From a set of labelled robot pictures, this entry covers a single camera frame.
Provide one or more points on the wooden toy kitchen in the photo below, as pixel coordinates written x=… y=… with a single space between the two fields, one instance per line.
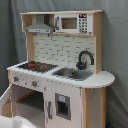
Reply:
x=72 y=50

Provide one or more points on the stove knob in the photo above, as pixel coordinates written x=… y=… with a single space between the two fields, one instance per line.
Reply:
x=34 y=83
x=16 y=78

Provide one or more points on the white toy microwave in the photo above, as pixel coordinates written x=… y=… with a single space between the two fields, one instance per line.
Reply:
x=74 y=23

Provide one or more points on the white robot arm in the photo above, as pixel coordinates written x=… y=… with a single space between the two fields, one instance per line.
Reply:
x=15 y=122

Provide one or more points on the right stove knob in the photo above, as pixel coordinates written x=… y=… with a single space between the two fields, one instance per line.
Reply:
x=34 y=83

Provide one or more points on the grey backdrop curtain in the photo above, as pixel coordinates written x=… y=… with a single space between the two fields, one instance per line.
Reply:
x=114 y=42

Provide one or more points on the left stove knob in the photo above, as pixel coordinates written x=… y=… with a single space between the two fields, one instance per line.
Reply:
x=16 y=78

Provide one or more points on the grey range hood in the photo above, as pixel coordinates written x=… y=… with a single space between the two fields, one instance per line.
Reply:
x=40 y=26

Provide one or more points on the white cabinet door dispenser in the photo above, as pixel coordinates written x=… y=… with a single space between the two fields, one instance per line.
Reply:
x=63 y=107

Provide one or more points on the grey toy sink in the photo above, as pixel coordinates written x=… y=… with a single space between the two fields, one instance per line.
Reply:
x=72 y=74

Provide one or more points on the white oven door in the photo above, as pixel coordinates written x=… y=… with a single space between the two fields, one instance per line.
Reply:
x=6 y=103

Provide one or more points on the black toy stovetop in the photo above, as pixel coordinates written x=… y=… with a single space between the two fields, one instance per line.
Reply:
x=37 y=66

